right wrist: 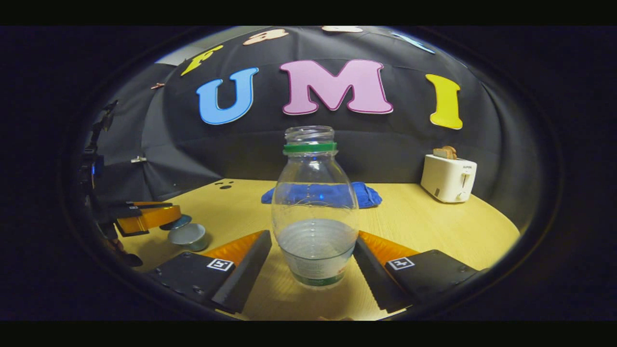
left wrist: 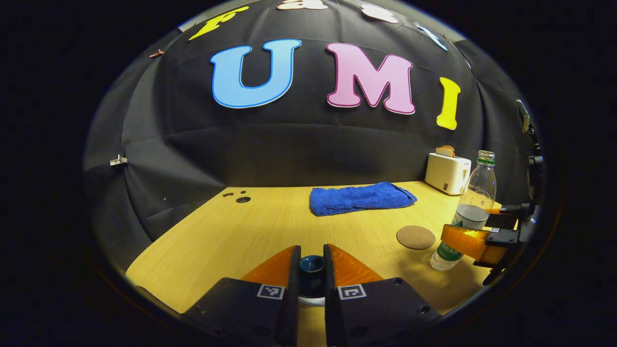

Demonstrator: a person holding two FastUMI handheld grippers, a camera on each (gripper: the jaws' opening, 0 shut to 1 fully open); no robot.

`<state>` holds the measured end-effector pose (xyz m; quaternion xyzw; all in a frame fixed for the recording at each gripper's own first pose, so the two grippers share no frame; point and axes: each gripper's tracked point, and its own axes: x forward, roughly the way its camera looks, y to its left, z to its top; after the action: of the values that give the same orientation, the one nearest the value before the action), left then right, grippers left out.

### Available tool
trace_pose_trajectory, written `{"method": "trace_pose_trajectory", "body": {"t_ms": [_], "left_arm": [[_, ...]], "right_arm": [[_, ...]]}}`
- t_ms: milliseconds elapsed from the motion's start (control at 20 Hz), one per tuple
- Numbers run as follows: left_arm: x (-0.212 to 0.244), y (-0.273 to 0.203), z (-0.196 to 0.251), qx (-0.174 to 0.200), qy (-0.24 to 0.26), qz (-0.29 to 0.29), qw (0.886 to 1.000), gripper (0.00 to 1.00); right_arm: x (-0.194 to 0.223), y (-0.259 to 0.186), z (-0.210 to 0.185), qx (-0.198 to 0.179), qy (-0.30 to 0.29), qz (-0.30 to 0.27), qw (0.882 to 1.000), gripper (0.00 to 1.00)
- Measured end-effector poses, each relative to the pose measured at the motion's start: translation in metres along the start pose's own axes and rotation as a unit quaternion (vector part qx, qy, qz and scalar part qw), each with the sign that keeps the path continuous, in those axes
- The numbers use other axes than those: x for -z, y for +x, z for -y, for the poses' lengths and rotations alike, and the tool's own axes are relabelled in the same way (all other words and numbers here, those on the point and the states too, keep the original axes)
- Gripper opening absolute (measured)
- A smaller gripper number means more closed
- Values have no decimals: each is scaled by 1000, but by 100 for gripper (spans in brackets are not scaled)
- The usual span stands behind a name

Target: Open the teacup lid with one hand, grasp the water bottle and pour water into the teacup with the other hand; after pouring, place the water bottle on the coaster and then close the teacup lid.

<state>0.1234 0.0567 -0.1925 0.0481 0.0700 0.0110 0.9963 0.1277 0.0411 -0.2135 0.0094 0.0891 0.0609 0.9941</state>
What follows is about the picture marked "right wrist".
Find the clear plastic water bottle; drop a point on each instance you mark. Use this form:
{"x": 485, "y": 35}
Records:
{"x": 315, "y": 241}

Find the black backdrop cloth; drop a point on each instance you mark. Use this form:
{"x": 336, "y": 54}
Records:
{"x": 385, "y": 144}

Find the white toaster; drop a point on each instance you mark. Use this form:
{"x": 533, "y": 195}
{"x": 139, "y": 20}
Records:
{"x": 446, "y": 178}

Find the silver clip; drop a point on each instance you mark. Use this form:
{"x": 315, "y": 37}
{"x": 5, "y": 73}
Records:
{"x": 139, "y": 159}

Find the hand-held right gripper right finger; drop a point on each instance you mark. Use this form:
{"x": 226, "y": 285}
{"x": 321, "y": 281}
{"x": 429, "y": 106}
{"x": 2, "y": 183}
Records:
{"x": 376, "y": 279}

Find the blue towel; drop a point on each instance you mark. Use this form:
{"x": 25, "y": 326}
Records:
{"x": 368, "y": 195}

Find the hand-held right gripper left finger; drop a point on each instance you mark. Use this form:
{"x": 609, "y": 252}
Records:
{"x": 250, "y": 274}

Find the teal teacup with white inside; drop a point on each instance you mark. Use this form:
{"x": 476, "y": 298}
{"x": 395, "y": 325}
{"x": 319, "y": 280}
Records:
{"x": 188, "y": 237}

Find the teal teacup lid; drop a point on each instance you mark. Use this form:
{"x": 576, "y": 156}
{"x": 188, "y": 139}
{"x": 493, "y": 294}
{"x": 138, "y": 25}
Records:
{"x": 179, "y": 223}

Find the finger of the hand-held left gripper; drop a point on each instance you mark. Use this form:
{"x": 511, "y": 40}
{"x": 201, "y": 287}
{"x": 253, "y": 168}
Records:
{"x": 149, "y": 205}
{"x": 147, "y": 219}

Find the toasted bread slice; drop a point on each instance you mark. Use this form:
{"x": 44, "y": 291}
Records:
{"x": 452, "y": 152}
{"x": 439, "y": 153}

